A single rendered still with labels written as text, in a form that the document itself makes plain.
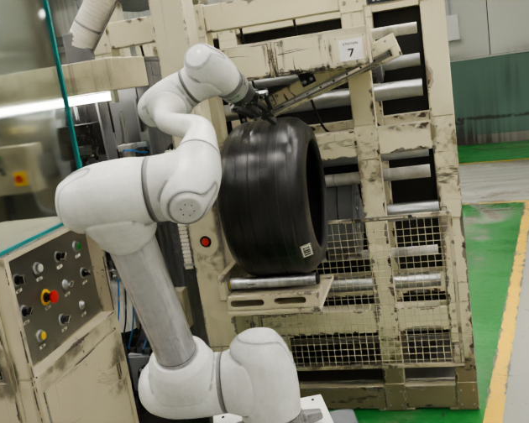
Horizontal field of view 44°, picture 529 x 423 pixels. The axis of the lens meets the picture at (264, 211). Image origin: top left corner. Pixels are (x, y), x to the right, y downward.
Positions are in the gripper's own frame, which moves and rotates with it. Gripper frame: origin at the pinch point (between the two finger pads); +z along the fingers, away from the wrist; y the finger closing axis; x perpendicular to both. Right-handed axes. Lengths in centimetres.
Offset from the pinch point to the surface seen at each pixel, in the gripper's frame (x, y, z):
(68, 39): 84, -86, 14
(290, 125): 12.1, -4.8, 30.7
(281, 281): -36, -29, 51
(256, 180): -8.1, -17.9, 21.2
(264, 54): 51, -11, 38
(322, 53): 44, 10, 45
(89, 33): 83, -77, 16
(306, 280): -38, -21, 53
